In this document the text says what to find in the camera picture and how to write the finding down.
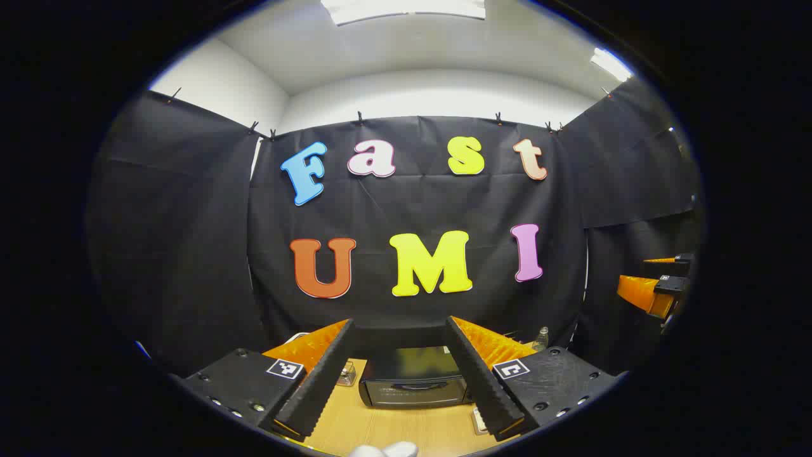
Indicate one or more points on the white rectangular tray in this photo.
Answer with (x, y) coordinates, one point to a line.
(479, 420)

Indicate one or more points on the black electric oven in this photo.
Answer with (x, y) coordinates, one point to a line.
(412, 384)

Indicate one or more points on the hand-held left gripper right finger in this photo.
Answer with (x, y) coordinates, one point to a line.
(482, 381)

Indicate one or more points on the large ceiling light panel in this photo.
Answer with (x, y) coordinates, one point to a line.
(403, 9)

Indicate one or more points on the clear plastic water bottle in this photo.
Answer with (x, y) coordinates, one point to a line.
(541, 341)

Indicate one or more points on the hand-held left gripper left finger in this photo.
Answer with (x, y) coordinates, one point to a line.
(317, 387)

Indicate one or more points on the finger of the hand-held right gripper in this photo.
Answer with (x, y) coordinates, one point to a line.
(637, 291)
(684, 259)

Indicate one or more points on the black backdrop cloth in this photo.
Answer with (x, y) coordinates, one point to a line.
(419, 203)

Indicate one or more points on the small ceiling light panel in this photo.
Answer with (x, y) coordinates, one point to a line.
(610, 63)

